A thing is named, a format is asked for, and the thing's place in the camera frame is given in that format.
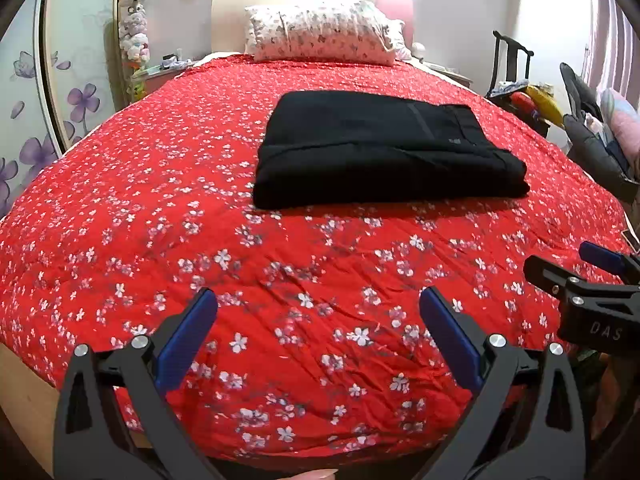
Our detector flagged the grey garment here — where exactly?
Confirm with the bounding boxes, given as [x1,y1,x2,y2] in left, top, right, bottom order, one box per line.
[559,62,640,202]

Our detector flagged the pink striped curtain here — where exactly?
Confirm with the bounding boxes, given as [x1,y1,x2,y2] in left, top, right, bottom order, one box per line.
[584,0,640,111]

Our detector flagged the red floral bedspread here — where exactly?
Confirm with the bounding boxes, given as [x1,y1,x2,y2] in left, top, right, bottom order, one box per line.
[0,55,638,472]

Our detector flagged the yellow plush toy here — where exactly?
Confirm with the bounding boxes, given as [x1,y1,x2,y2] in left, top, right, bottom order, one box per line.
[524,85,566,129]

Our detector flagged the light bedside table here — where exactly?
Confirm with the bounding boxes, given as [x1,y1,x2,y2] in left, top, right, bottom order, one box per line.
[414,59,474,89]

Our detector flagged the pink pillow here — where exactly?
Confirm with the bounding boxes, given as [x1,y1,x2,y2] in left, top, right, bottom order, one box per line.
[375,0,416,61]

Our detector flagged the cream padded headboard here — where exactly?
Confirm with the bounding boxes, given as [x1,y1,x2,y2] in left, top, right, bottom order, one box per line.
[211,0,379,57]

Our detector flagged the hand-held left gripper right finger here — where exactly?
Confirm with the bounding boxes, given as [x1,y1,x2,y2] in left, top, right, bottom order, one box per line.
[419,286,586,480]

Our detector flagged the black pants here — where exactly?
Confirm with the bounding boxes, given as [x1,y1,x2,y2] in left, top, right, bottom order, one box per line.
[252,91,531,210]

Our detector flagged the wooden bed frame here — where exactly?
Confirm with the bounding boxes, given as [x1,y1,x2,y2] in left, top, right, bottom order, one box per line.
[0,344,67,477]

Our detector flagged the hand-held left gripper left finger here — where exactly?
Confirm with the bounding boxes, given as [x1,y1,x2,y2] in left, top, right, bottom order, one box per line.
[52,287,226,480]

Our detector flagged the black wooden chair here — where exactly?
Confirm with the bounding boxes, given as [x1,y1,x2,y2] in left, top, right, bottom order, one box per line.
[487,30,536,99]

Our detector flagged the floral white pillow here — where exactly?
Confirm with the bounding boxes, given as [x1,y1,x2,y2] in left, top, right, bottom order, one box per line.
[244,0,407,67]

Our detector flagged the pink bedside table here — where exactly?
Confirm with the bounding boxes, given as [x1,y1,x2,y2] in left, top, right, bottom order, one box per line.
[144,55,207,97]

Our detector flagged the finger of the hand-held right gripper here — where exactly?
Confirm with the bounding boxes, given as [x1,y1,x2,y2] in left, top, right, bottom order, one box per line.
[579,241,640,286]
[523,255,640,312]

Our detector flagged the wardrobe door with purple flowers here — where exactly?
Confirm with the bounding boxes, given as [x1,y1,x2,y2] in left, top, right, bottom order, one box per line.
[0,0,124,217]

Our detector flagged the pastel cushion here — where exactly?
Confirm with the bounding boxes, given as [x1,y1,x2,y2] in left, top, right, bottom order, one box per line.
[599,87,640,162]

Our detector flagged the stack of plush toys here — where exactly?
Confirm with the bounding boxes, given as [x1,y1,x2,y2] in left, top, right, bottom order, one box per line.
[118,0,152,102]

